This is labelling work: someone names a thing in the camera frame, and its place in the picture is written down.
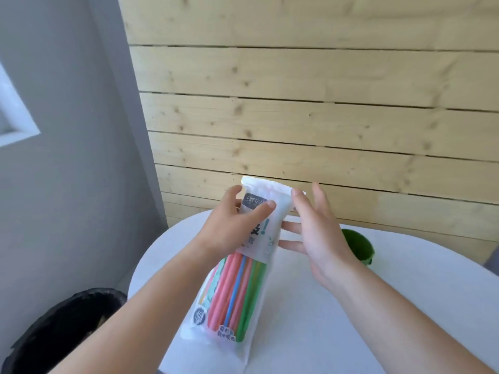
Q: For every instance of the person's right thumb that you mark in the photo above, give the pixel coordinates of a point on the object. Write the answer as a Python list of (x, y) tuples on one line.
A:
[(302, 206)]

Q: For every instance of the white packet of coloured straws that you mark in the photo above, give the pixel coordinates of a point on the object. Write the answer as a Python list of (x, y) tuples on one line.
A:
[(237, 276)]

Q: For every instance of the person's right forearm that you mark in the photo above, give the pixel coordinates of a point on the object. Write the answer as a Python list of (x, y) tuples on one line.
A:
[(405, 327)]

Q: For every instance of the green cup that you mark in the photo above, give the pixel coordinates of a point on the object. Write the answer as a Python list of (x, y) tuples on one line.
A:
[(360, 245)]

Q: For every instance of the black bin with bag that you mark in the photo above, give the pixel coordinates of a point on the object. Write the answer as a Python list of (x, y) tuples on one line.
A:
[(58, 331)]

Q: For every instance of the person's right hand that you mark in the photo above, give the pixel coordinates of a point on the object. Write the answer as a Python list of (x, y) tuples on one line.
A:
[(319, 237)]

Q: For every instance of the person's right middle finger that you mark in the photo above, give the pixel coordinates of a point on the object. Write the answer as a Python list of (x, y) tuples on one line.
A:
[(291, 226)]

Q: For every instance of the person's left thumb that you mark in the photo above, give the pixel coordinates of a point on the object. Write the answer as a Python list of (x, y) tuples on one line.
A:
[(255, 212)]

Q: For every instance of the person's left forearm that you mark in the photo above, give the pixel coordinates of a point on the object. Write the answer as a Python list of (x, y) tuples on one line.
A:
[(128, 315)]

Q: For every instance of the person's left hand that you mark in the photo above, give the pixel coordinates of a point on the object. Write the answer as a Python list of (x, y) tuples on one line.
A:
[(226, 228)]

